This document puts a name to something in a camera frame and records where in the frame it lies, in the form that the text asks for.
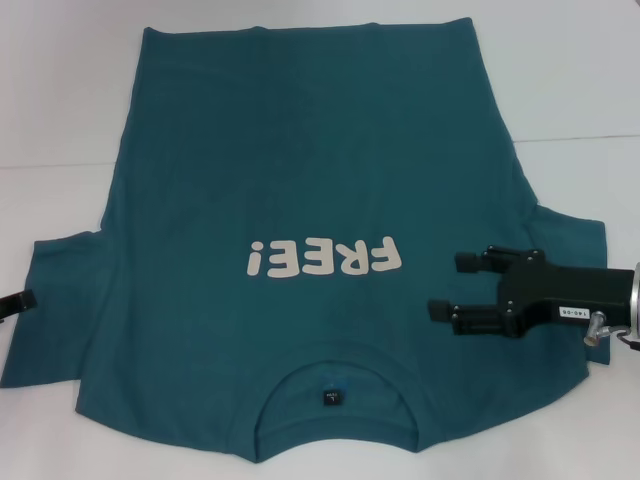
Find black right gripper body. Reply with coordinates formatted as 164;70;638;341
494;253;636;342

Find teal t-shirt with FREE print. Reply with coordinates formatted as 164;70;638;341
2;17;612;454

